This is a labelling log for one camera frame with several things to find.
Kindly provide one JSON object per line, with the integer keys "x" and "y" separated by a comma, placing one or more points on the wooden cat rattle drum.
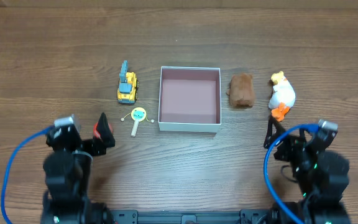
{"x": 138, "y": 115}

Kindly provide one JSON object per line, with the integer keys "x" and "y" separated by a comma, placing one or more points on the orange toy ball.
{"x": 97, "y": 134}

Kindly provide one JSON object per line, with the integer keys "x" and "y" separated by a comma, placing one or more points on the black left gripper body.
{"x": 89, "y": 147}

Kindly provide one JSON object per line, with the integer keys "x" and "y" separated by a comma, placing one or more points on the brown plush toy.
{"x": 241, "y": 91}

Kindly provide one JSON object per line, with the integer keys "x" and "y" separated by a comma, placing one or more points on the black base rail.
{"x": 183, "y": 217}

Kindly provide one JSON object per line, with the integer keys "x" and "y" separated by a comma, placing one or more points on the white plush duck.
{"x": 283, "y": 96}

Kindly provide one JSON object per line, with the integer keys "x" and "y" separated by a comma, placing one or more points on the white box pink inside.
{"x": 190, "y": 99}

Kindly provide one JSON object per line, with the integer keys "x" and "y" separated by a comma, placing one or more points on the yellow and blue toy truck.
{"x": 127, "y": 92}

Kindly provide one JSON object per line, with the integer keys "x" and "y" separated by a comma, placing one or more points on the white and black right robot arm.
{"x": 321, "y": 174}

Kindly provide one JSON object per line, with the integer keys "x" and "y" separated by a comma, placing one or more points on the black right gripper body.
{"x": 286, "y": 146}

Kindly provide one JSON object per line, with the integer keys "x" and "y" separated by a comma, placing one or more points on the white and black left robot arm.
{"x": 68, "y": 169}

